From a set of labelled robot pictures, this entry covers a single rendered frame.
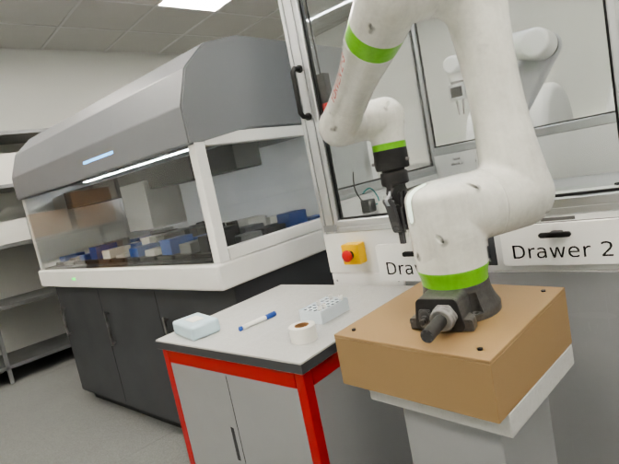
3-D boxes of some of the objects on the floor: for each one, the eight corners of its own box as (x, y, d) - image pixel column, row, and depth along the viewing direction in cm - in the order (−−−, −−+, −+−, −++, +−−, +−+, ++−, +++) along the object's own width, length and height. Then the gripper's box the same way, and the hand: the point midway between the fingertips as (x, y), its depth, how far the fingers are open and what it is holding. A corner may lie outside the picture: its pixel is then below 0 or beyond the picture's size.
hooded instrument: (265, 485, 188) (162, 25, 166) (73, 403, 311) (-2, 133, 289) (411, 358, 277) (356, 49, 255) (216, 334, 400) (168, 123, 378)
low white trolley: (361, 655, 116) (300, 363, 107) (207, 556, 157) (155, 340, 148) (457, 502, 159) (419, 285, 150) (317, 457, 200) (281, 284, 191)
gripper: (393, 169, 136) (407, 249, 139) (368, 175, 127) (384, 261, 129) (416, 165, 131) (430, 249, 134) (392, 171, 122) (408, 261, 125)
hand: (405, 242), depth 131 cm, fingers closed, pressing on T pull
